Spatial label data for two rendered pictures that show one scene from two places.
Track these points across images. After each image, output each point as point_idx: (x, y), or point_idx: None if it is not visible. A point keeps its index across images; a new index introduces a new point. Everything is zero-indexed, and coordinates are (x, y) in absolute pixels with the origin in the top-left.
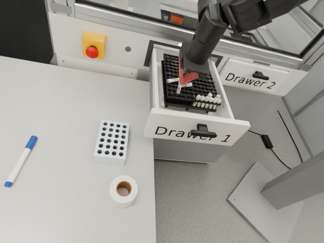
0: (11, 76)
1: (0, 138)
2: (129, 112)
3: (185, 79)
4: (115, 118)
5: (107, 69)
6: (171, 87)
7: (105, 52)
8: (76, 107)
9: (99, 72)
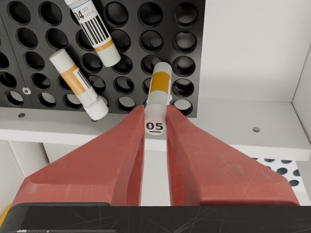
0: None
1: None
2: None
3: (143, 117)
4: None
5: (32, 157)
6: (135, 96)
7: (6, 204)
8: (169, 195)
9: (43, 162)
